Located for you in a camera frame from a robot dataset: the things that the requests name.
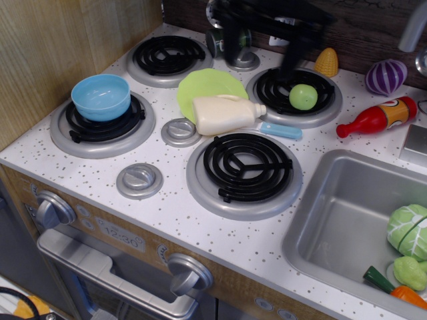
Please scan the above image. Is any front left stove burner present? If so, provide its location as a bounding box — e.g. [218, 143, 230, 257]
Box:
[50, 93, 155, 159]

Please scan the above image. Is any silver toy faucet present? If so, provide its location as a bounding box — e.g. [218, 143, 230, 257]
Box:
[398, 1, 426, 76]

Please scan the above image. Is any green toy cabbage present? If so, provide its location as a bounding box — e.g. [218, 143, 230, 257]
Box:
[386, 204, 426, 261]

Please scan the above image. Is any blue handled toy knife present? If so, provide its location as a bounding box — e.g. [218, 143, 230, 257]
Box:
[246, 121, 303, 139]

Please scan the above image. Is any silver stovetop knob back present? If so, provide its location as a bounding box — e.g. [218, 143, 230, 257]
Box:
[226, 47, 260, 72]

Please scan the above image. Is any cream toy milk jug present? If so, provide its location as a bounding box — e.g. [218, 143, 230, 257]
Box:
[192, 95, 267, 136]

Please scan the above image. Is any silver toy sink basin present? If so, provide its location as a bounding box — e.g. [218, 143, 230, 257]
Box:
[283, 150, 426, 319]

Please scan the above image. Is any orange toy carrot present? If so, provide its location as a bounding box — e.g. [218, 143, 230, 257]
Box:
[363, 266, 426, 309]

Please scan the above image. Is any right silver oven dial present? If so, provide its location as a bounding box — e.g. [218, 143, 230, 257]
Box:
[167, 253, 214, 297]

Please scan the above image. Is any small green toy vegetable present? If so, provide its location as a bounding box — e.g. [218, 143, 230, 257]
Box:
[393, 256, 426, 291]

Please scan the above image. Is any yellow object on floor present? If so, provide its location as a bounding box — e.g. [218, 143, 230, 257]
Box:
[13, 295, 51, 319]

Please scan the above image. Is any light blue plastic bowl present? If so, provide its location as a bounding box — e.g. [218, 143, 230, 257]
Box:
[71, 74, 131, 122]

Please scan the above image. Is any light green plastic plate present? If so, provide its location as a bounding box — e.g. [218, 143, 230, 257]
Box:
[177, 68, 248, 124]

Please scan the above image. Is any black cable on floor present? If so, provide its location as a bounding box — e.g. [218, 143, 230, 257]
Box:
[0, 286, 46, 320]

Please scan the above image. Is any silver oven door handle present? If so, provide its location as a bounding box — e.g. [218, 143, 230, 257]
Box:
[37, 230, 198, 319]

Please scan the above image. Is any green toy food can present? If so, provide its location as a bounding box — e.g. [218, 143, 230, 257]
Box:
[205, 28, 252, 58]

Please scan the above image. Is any stove burner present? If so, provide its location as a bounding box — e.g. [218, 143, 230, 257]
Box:
[186, 133, 303, 221]
[246, 67, 343, 129]
[127, 35, 213, 89]
[50, 93, 155, 159]

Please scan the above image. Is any yellow toy corn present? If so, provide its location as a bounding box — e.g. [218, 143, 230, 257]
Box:
[314, 47, 339, 77]

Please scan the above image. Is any hanging silver slotted spatula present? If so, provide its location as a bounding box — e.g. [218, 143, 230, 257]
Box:
[269, 36, 290, 47]

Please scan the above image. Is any red toy ketchup bottle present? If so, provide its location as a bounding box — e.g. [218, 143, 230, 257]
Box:
[336, 96, 418, 138]

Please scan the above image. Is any front right stove burner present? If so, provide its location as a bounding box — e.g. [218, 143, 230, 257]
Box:
[186, 133, 303, 221]

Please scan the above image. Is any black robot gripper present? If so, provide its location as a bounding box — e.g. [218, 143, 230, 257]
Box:
[206, 1, 336, 81]

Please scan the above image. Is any left silver oven dial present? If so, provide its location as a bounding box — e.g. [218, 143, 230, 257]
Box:
[35, 190, 77, 229]

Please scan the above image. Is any silver oven dial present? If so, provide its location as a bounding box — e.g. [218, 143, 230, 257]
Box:
[35, 190, 77, 229]
[167, 253, 214, 297]

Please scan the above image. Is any back right stove burner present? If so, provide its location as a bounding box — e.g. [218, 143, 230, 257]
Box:
[246, 67, 343, 129]

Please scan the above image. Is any silver stovetop knob middle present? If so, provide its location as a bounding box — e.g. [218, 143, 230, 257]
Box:
[161, 118, 201, 148]

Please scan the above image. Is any silver stovetop knob front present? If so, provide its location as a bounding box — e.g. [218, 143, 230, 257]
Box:
[116, 163, 163, 200]

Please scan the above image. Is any purple striped toy onion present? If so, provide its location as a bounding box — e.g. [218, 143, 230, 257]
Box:
[364, 59, 408, 97]

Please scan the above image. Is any back left stove burner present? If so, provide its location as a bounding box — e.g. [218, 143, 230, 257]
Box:
[127, 35, 213, 89]

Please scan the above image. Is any silver stovetop knob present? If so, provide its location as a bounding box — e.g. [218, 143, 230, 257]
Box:
[116, 163, 163, 200]
[226, 47, 260, 72]
[161, 118, 201, 148]

